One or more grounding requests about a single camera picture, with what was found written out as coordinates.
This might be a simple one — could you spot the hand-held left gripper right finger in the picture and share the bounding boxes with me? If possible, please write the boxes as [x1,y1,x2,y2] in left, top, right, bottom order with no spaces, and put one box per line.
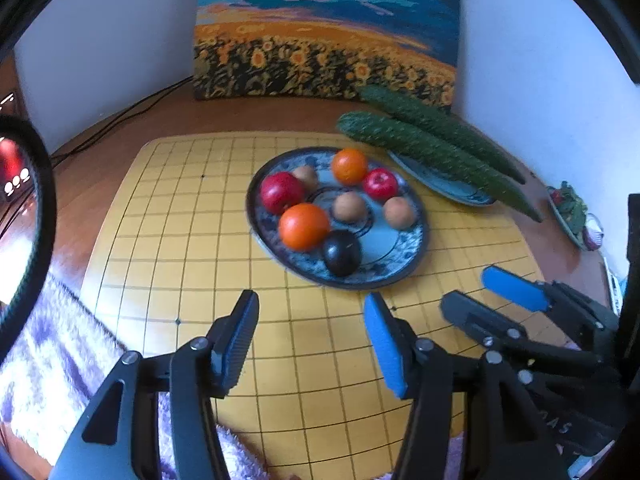
[363,291,571,480]

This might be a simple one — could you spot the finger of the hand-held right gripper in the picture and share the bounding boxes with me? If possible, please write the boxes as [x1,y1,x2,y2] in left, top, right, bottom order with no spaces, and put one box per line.
[482,266,621,331]
[440,290,603,366]

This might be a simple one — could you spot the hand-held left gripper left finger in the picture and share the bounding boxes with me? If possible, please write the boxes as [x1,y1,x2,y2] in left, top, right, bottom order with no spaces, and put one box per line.
[47,289,261,480]

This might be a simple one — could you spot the blue white patterned plate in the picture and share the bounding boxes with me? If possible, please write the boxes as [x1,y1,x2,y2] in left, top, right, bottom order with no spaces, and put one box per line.
[245,146,431,291]

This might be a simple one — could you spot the dark purple plum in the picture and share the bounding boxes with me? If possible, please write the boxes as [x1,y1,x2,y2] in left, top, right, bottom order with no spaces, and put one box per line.
[322,230,362,277]

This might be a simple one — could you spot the brown round pear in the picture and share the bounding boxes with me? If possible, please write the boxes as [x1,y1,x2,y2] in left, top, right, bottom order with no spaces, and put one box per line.
[383,196,417,229]
[332,191,367,224]

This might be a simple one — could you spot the orange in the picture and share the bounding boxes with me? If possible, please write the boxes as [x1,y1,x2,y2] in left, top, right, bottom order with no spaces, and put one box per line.
[331,148,369,186]
[278,203,331,252]

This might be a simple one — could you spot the dark red apple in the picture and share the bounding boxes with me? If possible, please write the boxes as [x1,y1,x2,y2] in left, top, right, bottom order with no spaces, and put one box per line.
[260,171,306,214]

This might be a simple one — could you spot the shiny red apple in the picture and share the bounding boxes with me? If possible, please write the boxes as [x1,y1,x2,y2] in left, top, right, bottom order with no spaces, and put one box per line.
[362,168,400,202]

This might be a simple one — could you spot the brown kiwi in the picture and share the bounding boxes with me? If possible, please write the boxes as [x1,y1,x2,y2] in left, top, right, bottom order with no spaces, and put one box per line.
[292,165,319,192]

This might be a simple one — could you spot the small dish with garnish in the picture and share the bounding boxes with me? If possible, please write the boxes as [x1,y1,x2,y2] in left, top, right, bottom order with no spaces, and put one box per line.
[546,181,591,251]

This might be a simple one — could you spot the purple white round object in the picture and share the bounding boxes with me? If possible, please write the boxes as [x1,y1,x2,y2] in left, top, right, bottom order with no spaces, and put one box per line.
[582,212,605,251]

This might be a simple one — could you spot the yellow grid game board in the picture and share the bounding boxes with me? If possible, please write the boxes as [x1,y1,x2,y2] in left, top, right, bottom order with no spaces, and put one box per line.
[80,135,551,480]

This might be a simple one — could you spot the blue white plate under cucumbers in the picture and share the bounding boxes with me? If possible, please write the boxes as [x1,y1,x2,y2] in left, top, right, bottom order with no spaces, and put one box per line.
[387,152,498,207]

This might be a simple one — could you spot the long green cucumber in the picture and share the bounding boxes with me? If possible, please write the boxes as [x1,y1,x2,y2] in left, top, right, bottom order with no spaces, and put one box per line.
[359,85,527,185]
[336,111,543,223]

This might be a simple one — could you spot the purple fluffy cloth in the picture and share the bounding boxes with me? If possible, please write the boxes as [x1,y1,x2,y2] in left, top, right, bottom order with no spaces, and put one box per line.
[0,275,271,480]

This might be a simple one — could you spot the smartphone with red screen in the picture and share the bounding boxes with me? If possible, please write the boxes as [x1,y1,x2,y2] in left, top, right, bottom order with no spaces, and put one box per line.
[0,91,37,203]

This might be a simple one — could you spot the sunflower field painting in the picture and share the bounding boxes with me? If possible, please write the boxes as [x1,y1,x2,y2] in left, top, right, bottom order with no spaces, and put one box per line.
[192,0,461,113]

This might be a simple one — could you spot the black ring frame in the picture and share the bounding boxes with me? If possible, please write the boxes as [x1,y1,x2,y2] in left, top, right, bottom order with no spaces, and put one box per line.
[0,115,57,323]

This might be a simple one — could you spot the black cable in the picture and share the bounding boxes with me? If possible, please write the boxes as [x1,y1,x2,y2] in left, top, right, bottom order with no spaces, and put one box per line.
[50,77,194,156]
[52,85,194,167]

